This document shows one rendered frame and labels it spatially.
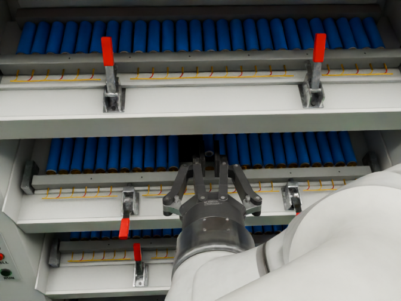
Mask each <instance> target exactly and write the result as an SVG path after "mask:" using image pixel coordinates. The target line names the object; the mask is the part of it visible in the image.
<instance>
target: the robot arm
mask: <svg viewBox="0 0 401 301"><path fill-rule="evenodd" d="M214 171H215V177H219V188H218V192H206V189H205V185H204V181H203V177H205V148H204V140H200V141H199V155H193V164H192V165H190V166H189V165H187V164H182V165H181V166H180V169H179V171H178V173H177V176H176V178H175V181H174V184H173V186H172V188H171V191H170V192H169V193H167V194H166V195H165V196H164V197H163V198H162V202H163V215H164V216H171V215H172V214H173V213H174V214H176V215H179V218H180V220H181V222H182V223H183V225H182V232H181V233H180V234H179V236H178V238H177V240H176V242H177V248H176V251H175V256H174V264H173V269H172V275H171V282H172V283H171V287H170V289H169V291H168V293H167V295H166V298H165V301H401V163H400V164H397V165H394V166H392V167H390V168H388V169H386V170H383V171H379V172H375V173H371V174H367V175H365V176H363V177H360V178H358V179H356V180H354V181H352V182H350V183H348V184H346V185H344V186H343V187H341V188H339V189H337V190H335V191H333V192H332V193H330V194H329V195H327V196H325V197H323V198H322V199H320V200H318V201H317V202H315V203H314V204H312V205H311V206H309V207H308V208H306V209H305V210H303V211H302V212H301V213H300V214H298V215H297V216H296V217H295V218H294V219H292V221H291V222H290V224H289V225H288V227H287V228H286V229H285V230H284V231H282V232H281V233H280V234H278V235H276V236H275V237H273V238H272V239H270V240H268V241H267V242H265V243H264V244H261V245H259V246H258V247H255V244H254V240H253V238H252V236H251V234H250V233H249V231H248V230H247V229H246V228H245V223H244V221H245V219H246V215H249V214H252V215H253V216H260V215H261V206H262V200H263V199H262V197H260V196H259V195H258V194H256V193H255V192H254V191H253V189H252V187H251V185H250V184H249V181H248V179H247V178H246V176H245V174H244V172H243V170H242V168H241V166H240V165H239V164H233V165H232V166H231V165H228V163H227V156H226V155H220V147H219V140H214ZM191 177H192V178H193V184H194V190H195V195H194V196H192V197H191V198H190V199H189V200H187V201H186V202H185V203H184V204H182V205H181V200H182V198H183V195H184V191H185V190H186V186H187V183H188V181H189V178H191ZM228 177H229V178H232V182H233V184H234V186H235V188H236V190H237V193H238V195H239V197H240V200H241V201H242V204H241V203H240V202H239V201H237V200H236V199H234V198H233V197H232V196H230V195H229V194H228Z"/></svg>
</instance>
